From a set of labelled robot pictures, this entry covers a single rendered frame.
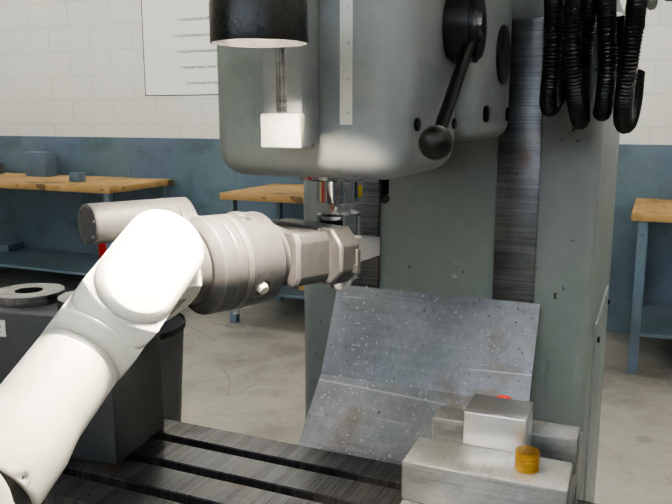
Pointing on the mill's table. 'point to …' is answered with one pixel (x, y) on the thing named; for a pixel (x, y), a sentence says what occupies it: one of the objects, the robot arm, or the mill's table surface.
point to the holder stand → (116, 410)
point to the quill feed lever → (465, 36)
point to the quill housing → (348, 94)
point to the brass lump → (527, 459)
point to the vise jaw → (479, 476)
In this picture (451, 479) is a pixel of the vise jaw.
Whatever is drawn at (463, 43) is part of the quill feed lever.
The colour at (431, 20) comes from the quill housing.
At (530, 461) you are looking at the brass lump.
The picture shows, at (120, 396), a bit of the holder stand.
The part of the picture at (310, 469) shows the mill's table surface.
